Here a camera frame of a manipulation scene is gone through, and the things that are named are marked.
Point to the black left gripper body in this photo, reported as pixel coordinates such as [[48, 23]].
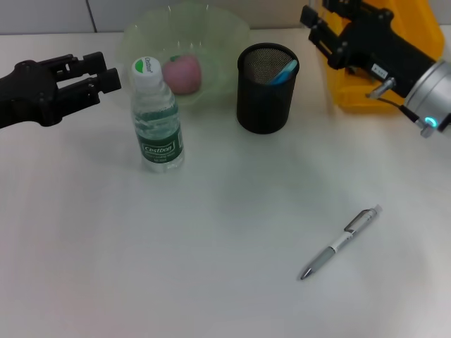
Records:
[[28, 95]]

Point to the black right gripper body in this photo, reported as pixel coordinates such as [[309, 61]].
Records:
[[380, 45]]

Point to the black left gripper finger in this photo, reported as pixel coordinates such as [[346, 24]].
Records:
[[109, 81], [88, 63]]

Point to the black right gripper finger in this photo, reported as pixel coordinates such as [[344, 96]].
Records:
[[341, 5], [309, 15]]

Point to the blue safety scissors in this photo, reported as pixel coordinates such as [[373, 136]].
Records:
[[283, 75]]

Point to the pink toy peach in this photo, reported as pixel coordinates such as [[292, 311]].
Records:
[[183, 74]]

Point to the clear green-label water bottle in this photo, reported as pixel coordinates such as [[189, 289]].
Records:
[[158, 141]]

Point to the translucent green fruit bowl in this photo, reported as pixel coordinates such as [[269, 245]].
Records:
[[218, 42]]

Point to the white grey ballpoint pen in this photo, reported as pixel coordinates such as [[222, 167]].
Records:
[[356, 229]]

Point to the black mesh pen holder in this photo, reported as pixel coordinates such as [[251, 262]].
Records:
[[264, 105]]

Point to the yellow plastic bin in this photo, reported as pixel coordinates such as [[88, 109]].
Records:
[[352, 95]]

